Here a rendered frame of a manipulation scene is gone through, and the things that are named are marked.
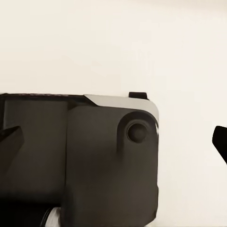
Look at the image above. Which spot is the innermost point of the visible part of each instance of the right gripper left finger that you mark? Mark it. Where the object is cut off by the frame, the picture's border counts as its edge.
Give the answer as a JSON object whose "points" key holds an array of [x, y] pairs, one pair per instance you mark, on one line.
{"points": [[11, 142]]}

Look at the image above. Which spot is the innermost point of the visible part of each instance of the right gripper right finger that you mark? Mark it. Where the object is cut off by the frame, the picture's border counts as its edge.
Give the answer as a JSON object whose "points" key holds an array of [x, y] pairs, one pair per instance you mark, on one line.
{"points": [[219, 140]]}

